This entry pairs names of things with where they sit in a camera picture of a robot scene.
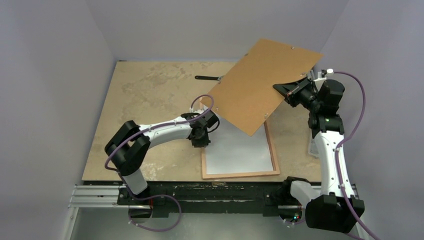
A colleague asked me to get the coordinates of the black adjustable wrench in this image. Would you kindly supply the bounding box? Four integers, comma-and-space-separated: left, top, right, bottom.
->
194, 75, 224, 81

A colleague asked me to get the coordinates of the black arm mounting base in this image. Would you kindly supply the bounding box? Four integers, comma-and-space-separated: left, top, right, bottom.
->
117, 180, 304, 222

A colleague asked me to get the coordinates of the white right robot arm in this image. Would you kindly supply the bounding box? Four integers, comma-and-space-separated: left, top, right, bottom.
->
273, 77, 365, 234

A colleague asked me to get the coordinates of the clear plastic parts box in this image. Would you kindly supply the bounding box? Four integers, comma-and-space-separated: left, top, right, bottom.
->
308, 128, 320, 159

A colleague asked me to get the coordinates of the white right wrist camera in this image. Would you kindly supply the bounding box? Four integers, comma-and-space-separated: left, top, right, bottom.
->
312, 68, 334, 90

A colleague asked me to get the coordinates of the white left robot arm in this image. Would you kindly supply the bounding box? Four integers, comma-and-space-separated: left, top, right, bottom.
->
104, 110, 220, 205

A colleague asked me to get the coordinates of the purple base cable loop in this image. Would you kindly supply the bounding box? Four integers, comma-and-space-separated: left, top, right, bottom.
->
127, 193, 183, 233

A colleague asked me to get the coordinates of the aluminium rail frame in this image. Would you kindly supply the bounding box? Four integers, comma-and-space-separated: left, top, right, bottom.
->
61, 59, 372, 240

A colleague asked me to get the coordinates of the glossy printed photo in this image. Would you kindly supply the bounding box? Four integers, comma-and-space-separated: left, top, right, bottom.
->
204, 114, 276, 176

